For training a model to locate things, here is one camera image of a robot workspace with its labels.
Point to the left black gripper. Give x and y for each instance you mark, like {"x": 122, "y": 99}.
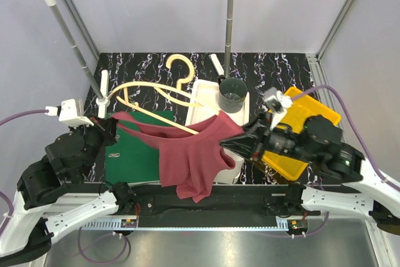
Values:
{"x": 107, "y": 127}

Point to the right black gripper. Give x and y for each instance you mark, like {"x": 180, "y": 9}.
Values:
{"x": 248, "y": 145}

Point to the maroon tank top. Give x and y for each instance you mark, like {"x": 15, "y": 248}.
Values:
{"x": 189, "y": 162}

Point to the beige wooden clothes hanger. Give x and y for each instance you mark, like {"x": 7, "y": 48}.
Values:
{"x": 151, "y": 67}

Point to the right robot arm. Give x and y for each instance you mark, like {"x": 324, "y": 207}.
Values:
{"x": 319, "y": 144}

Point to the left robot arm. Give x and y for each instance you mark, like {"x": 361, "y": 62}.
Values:
{"x": 26, "y": 232}

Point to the green binder folder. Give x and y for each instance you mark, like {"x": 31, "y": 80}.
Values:
{"x": 131, "y": 160}

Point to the dark green mug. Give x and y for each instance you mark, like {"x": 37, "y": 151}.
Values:
{"x": 232, "y": 94}

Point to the yellow plastic bin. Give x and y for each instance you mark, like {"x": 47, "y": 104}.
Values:
{"x": 296, "y": 116}

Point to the white styrofoam box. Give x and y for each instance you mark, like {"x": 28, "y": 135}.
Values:
{"x": 208, "y": 92}

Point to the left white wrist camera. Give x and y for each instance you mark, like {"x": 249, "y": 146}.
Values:
{"x": 70, "y": 112}

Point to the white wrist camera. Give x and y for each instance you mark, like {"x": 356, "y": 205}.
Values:
{"x": 278, "y": 103}
{"x": 70, "y": 112}

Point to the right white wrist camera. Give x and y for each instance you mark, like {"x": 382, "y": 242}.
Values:
{"x": 278, "y": 103}

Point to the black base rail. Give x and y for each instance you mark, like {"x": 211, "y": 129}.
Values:
{"x": 150, "y": 207}

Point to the aluminium frame post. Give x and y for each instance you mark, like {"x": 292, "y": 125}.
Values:
{"x": 343, "y": 12}

